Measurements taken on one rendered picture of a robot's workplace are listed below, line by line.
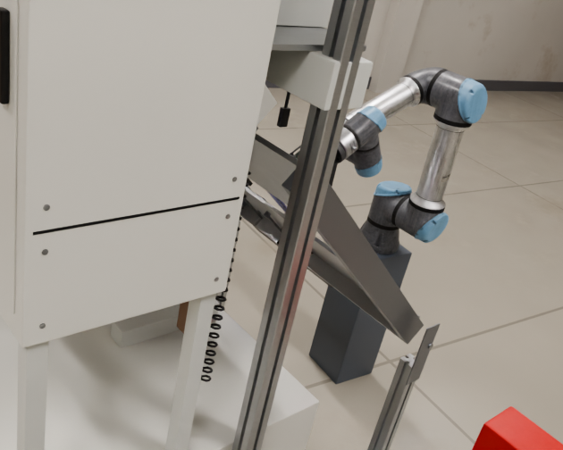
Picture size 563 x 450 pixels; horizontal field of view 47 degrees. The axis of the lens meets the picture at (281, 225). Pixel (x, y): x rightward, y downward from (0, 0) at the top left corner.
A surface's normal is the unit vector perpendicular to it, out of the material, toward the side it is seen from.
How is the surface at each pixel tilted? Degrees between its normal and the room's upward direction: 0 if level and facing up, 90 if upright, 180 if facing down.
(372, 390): 0
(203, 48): 90
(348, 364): 90
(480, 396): 0
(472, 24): 90
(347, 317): 90
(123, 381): 0
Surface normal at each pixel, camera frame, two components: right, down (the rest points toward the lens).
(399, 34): 0.54, 0.48
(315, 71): -0.75, 0.16
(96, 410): 0.20, -0.87
